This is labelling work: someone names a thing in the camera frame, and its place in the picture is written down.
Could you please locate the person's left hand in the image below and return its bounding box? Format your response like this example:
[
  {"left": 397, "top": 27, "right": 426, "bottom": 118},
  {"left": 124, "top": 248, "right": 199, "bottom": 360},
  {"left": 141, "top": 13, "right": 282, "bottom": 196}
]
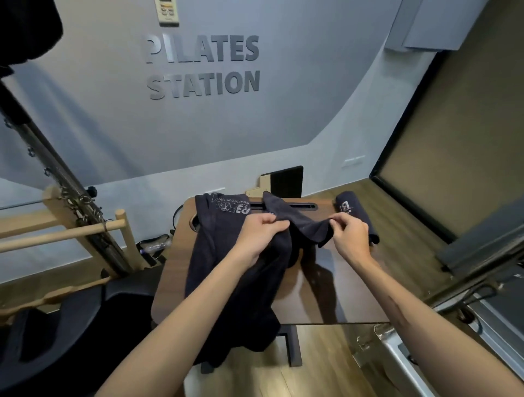
[{"left": 229, "top": 213, "right": 291, "bottom": 269}]

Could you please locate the person's right hand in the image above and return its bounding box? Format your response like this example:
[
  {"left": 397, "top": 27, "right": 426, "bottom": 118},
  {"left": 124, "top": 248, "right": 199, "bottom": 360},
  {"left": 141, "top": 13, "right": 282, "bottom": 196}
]
[{"left": 329, "top": 213, "right": 376, "bottom": 269}]

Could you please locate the dark navy printed towel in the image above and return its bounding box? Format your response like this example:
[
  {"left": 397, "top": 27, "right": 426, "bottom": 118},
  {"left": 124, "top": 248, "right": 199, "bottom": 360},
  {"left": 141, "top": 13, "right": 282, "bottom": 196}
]
[{"left": 184, "top": 191, "right": 335, "bottom": 369}]

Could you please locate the person's right forearm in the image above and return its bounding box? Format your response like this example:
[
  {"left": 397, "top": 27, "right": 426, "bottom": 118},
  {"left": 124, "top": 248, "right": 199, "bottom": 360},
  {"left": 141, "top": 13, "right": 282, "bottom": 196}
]
[{"left": 353, "top": 255, "right": 524, "bottom": 397}]

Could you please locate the person's left forearm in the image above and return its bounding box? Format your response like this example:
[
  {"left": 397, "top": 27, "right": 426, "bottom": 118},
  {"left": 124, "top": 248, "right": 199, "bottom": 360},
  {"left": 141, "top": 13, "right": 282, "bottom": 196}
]
[{"left": 96, "top": 250, "right": 263, "bottom": 397}]

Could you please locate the rolled dark navy towel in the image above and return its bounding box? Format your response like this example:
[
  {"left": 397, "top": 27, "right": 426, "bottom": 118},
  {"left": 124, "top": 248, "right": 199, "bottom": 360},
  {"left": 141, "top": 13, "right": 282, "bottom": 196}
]
[{"left": 335, "top": 190, "right": 381, "bottom": 246}]

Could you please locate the light wooden stepped block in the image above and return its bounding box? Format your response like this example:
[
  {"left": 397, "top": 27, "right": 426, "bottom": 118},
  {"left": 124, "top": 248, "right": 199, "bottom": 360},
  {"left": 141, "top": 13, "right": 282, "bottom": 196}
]
[{"left": 245, "top": 173, "right": 273, "bottom": 200}]

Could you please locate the black flat board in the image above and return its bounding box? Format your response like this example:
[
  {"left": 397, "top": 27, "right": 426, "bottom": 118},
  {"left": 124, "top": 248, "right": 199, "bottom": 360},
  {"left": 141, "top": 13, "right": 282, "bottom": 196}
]
[{"left": 270, "top": 165, "right": 305, "bottom": 199}]

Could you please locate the brown wooden slotted table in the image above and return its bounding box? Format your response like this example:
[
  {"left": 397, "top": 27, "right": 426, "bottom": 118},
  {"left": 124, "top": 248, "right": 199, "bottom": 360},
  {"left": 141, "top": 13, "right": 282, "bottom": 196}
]
[{"left": 151, "top": 196, "right": 390, "bottom": 326}]

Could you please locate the clear plastic water bottle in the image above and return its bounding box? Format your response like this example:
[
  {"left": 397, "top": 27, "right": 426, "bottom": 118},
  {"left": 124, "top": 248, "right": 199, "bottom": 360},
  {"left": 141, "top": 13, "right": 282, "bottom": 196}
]
[{"left": 137, "top": 235, "right": 173, "bottom": 257}]

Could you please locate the brown black-framed panel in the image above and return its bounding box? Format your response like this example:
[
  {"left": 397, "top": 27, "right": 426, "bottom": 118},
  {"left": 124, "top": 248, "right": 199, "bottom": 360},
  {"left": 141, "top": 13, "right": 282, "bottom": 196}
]
[{"left": 370, "top": 0, "right": 524, "bottom": 246}]

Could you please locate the light wooden dowel bar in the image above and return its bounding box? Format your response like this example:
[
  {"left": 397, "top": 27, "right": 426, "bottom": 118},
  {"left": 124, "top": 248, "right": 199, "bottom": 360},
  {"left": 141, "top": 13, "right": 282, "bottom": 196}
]
[{"left": 0, "top": 209, "right": 136, "bottom": 255}]

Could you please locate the black padded reformer seat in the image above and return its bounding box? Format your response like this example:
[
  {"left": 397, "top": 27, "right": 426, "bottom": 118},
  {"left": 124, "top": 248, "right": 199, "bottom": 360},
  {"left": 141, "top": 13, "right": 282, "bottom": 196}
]
[{"left": 0, "top": 265, "right": 166, "bottom": 397}]

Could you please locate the black hanging fabric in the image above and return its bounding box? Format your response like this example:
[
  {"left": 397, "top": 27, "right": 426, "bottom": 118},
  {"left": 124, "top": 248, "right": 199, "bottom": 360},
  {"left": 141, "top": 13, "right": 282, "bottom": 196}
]
[{"left": 0, "top": 0, "right": 63, "bottom": 67}]

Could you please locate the silver metal frame corner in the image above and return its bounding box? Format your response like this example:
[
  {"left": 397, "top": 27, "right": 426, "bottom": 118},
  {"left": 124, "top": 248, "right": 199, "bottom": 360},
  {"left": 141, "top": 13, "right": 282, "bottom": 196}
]
[{"left": 353, "top": 322, "right": 432, "bottom": 397}]

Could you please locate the grey metal rail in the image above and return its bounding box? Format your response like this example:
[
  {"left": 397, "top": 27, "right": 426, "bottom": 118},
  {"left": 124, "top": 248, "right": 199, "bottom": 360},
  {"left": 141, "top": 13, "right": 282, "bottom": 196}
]
[{"left": 435, "top": 208, "right": 524, "bottom": 275}]

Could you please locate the black cable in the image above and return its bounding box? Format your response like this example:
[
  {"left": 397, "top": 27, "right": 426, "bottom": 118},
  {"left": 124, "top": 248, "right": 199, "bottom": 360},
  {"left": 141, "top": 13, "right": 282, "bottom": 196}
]
[{"left": 452, "top": 281, "right": 514, "bottom": 326}]

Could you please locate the grey raised wall lettering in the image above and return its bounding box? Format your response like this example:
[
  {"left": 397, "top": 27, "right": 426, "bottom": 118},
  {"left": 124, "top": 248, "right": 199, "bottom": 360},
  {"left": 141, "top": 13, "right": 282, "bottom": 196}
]
[{"left": 145, "top": 34, "right": 261, "bottom": 101}]

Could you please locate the grey wall cabinet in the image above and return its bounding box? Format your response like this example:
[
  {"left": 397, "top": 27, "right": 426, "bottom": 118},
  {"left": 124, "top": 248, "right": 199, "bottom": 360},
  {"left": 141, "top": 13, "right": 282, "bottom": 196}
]
[{"left": 384, "top": 0, "right": 490, "bottom": 52}]

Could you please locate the metal reformer tower frame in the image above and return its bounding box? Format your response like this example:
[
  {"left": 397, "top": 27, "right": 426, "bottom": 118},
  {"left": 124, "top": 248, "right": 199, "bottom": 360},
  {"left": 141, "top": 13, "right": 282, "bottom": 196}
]
[{"left": 0, "top": 81, "right": 133, "bottom": 276}]

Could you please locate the white wall remote control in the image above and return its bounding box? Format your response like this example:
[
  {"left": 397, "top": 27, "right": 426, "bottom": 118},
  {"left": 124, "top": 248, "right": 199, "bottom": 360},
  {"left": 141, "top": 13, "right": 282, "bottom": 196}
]
[{"left": 154, "top": 0, "right": 180, "bottom": 28}]

